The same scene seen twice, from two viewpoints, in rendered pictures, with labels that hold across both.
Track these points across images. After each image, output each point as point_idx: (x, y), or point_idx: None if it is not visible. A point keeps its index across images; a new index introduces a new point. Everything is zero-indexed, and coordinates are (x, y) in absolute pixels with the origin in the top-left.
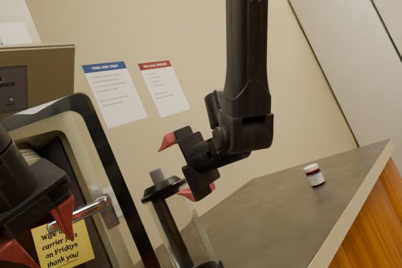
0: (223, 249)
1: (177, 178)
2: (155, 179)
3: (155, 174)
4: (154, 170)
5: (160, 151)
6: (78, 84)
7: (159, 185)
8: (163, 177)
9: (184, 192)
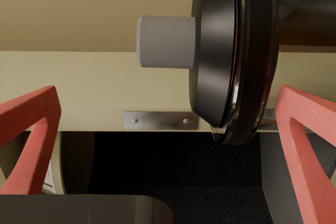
0: None
1: (220, 49)
2: (176, 68)
3: (158, 67)
4: (138, 63)
5: (58, 102)
6: None
7: (199, 114)
8: (183, 52)
9: (301, 203)
